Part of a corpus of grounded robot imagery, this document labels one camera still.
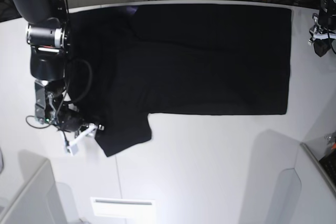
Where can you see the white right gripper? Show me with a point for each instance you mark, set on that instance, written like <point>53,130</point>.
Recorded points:
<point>89,130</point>

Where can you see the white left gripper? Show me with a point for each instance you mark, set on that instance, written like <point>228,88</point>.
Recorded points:
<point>319,36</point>

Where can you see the black T-shirt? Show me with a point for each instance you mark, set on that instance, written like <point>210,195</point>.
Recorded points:
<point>202,59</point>

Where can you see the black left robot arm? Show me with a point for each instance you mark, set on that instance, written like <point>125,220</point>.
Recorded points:
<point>326,18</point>

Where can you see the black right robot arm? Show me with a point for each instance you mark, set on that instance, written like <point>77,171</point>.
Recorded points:
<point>48,34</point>

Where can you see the left white side panel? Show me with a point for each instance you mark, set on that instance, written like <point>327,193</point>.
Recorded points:
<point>37,201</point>

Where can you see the white side panel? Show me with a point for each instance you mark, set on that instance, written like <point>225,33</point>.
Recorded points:
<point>316,203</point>
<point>37,201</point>

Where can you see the black keyboard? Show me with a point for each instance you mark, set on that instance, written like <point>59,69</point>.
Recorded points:
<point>328,164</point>

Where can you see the right white side panel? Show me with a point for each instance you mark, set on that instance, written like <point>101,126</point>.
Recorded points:
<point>316,203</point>

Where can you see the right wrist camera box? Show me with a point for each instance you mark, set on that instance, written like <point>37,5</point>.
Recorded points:
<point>71,149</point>

